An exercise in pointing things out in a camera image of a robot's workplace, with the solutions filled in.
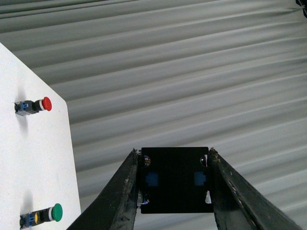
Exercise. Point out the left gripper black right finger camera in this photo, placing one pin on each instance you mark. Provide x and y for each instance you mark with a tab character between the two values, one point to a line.
237	205

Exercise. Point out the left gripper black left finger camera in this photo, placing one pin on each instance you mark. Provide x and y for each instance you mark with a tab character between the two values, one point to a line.
116	206

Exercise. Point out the yellow push button switch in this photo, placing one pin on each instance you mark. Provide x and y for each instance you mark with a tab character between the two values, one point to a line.
174	180

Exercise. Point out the green push button switch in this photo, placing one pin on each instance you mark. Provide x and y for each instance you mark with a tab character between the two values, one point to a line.
38	217

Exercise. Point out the red push button switch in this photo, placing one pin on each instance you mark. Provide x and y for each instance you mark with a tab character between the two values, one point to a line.
28	107

